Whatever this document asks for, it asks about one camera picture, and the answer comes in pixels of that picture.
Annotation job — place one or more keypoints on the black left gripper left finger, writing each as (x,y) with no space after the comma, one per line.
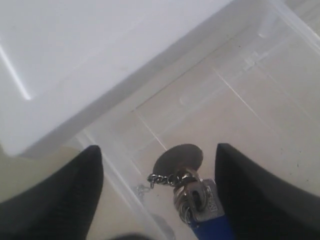
(61,207)

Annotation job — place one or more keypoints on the white plastic drawer cabinet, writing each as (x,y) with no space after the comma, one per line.
(63,63)

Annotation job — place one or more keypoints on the key bunch with blue tag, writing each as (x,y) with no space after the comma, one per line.
(195,199)

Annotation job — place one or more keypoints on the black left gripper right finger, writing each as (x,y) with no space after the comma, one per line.
(261,206)

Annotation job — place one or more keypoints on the clear drawer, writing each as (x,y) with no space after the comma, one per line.
(253,83)

